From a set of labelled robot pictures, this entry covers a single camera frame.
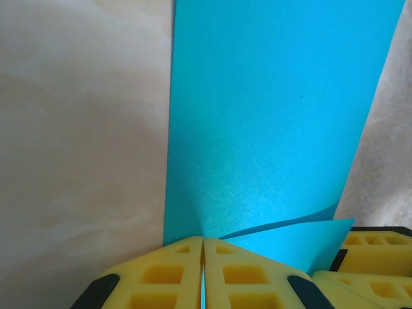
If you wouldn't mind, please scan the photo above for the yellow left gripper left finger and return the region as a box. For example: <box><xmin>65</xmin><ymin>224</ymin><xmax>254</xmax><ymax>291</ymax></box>
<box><xmin>73</xmin><ymin>236</ymin><xmax>204</xmax><ymax>309</ymax></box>

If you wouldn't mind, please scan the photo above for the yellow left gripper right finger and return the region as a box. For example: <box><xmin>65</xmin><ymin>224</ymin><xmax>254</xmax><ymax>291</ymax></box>
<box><xmin>203</xmin><ymin>237</ymin><xmax>335</xmax><ymax>309</ymax></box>

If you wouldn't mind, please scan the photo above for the blue square paper sheet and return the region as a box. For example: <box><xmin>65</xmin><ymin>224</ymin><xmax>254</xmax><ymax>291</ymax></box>
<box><xmin>162</xmin><ymin>0</ymin><xmax>406</xmax><ymax>278</ymax></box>

